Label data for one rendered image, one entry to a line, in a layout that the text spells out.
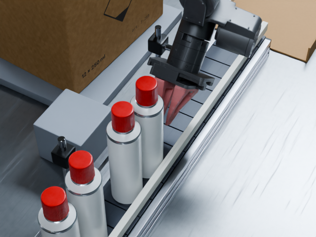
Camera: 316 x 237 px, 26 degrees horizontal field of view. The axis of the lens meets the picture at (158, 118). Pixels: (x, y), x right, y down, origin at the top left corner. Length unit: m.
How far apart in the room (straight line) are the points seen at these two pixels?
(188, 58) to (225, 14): 0.09
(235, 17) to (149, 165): 0.27
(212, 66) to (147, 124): 0.33
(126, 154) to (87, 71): 0.34
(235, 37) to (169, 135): 0.22
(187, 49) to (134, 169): 0.22
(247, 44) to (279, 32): 0.40
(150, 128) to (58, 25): 0.28
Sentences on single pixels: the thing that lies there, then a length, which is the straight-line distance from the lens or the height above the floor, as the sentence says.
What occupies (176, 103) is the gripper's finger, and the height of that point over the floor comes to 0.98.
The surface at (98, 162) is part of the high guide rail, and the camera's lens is 1.07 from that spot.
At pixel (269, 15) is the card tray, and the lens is 1.53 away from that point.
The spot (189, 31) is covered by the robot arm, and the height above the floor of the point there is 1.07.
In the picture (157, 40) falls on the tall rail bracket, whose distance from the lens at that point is 1.24.
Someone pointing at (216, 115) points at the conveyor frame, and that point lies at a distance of 1.24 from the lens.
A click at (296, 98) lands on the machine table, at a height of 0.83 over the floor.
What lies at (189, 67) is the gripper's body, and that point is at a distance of 1.11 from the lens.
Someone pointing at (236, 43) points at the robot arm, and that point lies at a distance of 1.10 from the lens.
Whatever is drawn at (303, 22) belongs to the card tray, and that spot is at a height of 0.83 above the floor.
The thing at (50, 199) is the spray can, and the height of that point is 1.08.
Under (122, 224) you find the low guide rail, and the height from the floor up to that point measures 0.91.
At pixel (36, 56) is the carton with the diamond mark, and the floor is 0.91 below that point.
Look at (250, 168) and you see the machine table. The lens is 1.23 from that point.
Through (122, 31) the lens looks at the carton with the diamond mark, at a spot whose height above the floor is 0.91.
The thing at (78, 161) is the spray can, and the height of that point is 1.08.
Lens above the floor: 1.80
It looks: 48 degrees down
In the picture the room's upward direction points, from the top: straight up
